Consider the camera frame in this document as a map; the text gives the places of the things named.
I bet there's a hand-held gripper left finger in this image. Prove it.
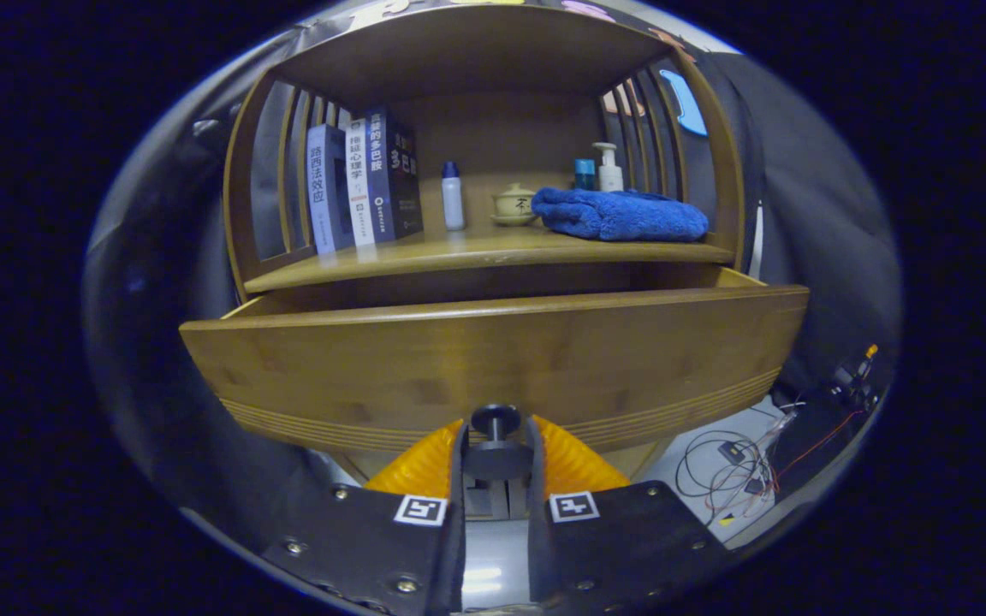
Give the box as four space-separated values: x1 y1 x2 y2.
262 417 468 615

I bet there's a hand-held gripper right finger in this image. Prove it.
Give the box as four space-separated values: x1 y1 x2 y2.
527 415 734 615

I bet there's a wooden drawer with black knob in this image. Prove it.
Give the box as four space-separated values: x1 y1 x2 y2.
179 267 811 482

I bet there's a wooden countertop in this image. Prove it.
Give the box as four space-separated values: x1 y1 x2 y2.
243 224 735 293

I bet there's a wooden cabinet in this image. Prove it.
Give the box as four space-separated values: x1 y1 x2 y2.
223 4 746 520

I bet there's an orange and black tool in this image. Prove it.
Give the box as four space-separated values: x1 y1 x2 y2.
831 345 879 412

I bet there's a folded blue towel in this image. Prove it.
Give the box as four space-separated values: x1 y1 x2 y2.
532 187 710 243

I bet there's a white bottle with blue cap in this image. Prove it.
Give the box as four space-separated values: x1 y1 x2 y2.
442 162 466 232

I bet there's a beige lidded teacup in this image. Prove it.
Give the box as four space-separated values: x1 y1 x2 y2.
491 183 538 228

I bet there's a light blue book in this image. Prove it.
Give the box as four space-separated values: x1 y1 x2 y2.
306 124 355 256

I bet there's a white book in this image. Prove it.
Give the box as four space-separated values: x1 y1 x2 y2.
344 117 378 249

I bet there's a dark navy book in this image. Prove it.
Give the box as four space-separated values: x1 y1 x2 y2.
365 106 424 244

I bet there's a white pump bottle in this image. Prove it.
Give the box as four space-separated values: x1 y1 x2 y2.
591 142 625 193

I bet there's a tangle of floor cables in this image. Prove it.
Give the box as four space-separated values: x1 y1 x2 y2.
677 402 802 524

